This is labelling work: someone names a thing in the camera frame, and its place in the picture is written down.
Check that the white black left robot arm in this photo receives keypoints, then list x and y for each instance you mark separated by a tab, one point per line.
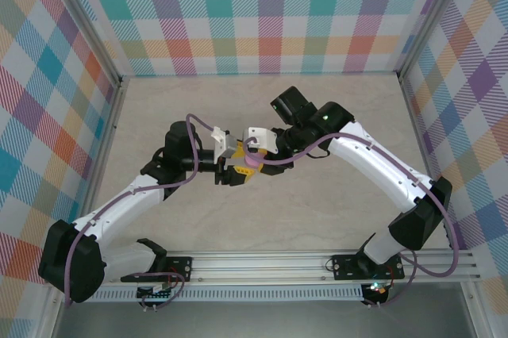
119	207

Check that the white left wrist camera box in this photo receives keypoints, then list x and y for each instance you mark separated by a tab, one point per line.
224	145

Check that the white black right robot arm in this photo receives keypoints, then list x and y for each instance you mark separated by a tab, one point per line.
377	163

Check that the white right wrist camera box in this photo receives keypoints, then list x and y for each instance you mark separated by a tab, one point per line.
264	137

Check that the aluminium frame post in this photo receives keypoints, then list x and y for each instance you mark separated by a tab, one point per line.
429	16
89	16

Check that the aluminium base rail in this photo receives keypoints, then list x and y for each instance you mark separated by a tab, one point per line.
262	266

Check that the green circuit board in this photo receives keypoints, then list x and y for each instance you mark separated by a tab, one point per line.
155	293

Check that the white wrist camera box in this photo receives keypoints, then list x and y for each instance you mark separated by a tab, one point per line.
264	137
224	145

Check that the salmon pink charging case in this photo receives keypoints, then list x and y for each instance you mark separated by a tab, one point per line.
254	160

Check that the circuit board with orange part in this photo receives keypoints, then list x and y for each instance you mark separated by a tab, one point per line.
378	289

